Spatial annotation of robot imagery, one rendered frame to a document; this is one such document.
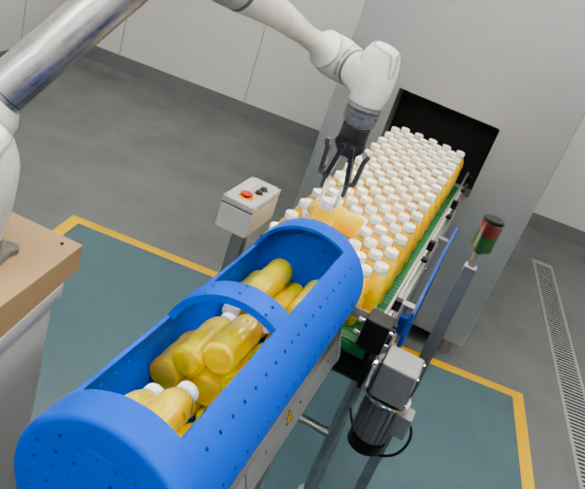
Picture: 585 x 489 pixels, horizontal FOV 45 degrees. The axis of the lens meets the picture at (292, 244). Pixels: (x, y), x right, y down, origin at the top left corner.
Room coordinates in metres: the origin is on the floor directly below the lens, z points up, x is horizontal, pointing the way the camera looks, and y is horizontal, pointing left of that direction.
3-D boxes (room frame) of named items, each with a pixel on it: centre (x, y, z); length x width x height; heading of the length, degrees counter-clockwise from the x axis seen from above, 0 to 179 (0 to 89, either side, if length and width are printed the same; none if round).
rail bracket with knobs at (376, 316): (1.59, -0.28, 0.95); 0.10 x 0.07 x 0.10; 77
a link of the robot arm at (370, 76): (1.79, -0.05, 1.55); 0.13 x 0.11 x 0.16; 43
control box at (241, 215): (1.86, 0.16, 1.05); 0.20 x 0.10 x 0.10; 167
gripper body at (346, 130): (1.78, -0.06, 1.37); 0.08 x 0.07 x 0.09; 77
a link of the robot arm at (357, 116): (1.78, -0.06, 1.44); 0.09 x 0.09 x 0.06
